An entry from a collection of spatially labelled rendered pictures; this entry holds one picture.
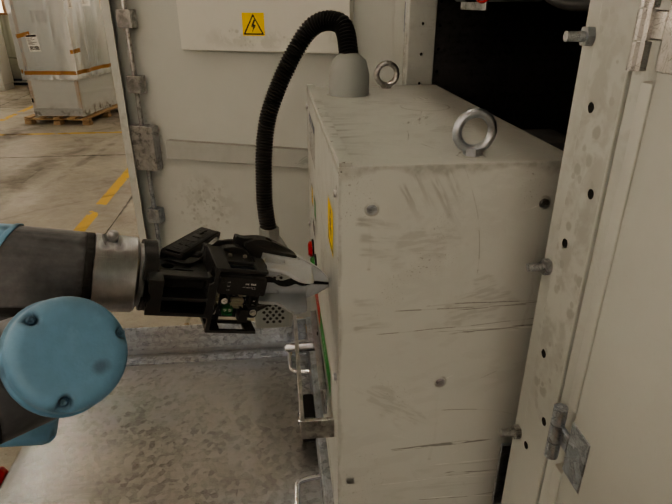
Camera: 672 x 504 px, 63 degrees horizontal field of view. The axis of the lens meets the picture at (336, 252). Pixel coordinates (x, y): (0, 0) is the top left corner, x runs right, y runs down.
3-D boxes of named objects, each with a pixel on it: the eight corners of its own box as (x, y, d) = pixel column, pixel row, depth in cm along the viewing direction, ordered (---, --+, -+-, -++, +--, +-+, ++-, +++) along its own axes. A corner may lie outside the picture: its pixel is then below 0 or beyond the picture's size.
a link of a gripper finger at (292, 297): (336, 325, 62) (258, 322, 58) (319, 300, 67) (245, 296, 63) (343, 300, 61) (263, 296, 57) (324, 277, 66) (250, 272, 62)
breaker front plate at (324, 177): (329, 542, 68) (327, 170, 48) (307, 329, 112) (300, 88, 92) (340, 541, 68) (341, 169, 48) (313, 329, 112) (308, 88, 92)
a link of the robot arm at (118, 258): (89, 289, 57) (97, 215, 54) (135, 291, 59) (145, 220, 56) (87, 325, 51) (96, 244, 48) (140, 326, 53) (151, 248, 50)
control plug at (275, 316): (255, 330, 104) (249, 246, 96) (255, 316, 108) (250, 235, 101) (296, 327, 104) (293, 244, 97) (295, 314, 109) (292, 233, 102)
